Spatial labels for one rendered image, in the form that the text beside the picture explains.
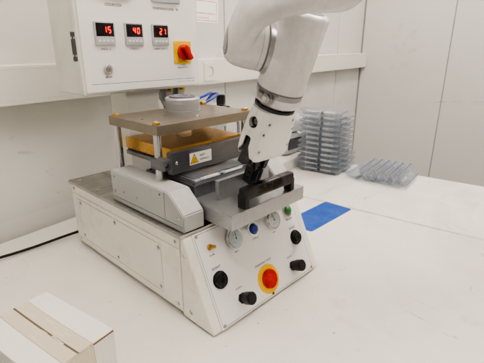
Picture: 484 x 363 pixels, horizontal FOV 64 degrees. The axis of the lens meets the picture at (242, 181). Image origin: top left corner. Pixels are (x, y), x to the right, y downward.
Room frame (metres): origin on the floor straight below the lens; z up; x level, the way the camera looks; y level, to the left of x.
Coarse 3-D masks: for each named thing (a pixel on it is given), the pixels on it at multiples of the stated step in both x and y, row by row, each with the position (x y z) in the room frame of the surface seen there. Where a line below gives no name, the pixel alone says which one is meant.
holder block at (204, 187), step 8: (168, 176) 0.77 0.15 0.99; (176, 176) 0.77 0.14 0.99; (224, 176) 0.77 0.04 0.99; (184, 184) 0.73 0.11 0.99; (192, 184) 0.72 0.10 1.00; (200, 184) 0.72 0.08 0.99; (208, 184) 0.74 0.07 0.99; (192, 192) 0.71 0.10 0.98; (200, 192) 0.72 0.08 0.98; (208, 192) 0.74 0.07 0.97
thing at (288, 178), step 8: (272, 176) 0.73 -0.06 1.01; (280, 176) 0.73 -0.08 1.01; (288, 176) 0.74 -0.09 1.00; (248, 184) 0.68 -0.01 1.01; (256, 184) 0.68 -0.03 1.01; (264, 184) 0.69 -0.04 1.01; (272, 184) 0.71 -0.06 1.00; (280, 184) 0.73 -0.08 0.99; (288, 184) 0.76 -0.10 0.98; (240, 192) 0.66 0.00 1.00; (248, 192) 0.66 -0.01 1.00; (256, 192) 0.67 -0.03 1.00; (264, 192) 0.69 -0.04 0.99; (240, 200) 0.66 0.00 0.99; (248, 200) 0.66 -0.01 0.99; (248, 208) 0.66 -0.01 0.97
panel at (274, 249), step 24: (264, 216) 0.78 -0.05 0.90; (288, 216) 0.82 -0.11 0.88; (192, 240) 0.64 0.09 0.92; (216, 240) 0.67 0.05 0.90; (264, 240) 0.75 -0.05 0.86; (288, 240) 0.79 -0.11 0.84; (216, 264) 0.65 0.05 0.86; (240, 264) 0.68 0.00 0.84; (264, 264) 0.72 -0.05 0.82; (288, 264) 0.76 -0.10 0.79; (312, 264) 0.81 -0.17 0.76; (216, 288) 0.62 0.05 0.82; (240, 288) 0.65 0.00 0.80; (264, 288) 0.69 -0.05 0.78; (216, 312) 0.60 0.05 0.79; (240, 312) 0.63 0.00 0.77
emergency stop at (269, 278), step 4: (264, 272) 0.70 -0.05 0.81; (268, 272) 0.70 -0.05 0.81; (272, 272) 0.71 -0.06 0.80; (264, 276) 0.70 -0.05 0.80; (268, 276) 0.70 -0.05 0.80; (272, 276) 0.71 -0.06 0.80; (276, 276) 0.71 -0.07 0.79; (264, 280) 0.69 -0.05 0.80; (268, 280) 0.69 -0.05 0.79; (272, 280) 0.70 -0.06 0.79; (276, 280) 0.71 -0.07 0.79; (264, 284) 0.69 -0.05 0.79; (268, 284) 0.69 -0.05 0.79; (272, 284) 0.70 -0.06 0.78; (276, 284) 0.70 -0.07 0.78
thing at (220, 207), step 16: (240, 176) 0.74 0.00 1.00; (224, 192) 0.71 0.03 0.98; (272, 192) 0.74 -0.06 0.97; (288, 192) 0.75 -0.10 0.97; (208, 208) 0.67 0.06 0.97; (224, 208) 0.66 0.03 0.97; (240, 208) 0.66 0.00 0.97; (256, 208) 0.67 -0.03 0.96; (272, 208) 0.71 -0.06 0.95; (224, 224) 0.64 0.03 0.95; (240, 224) 0.64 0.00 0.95
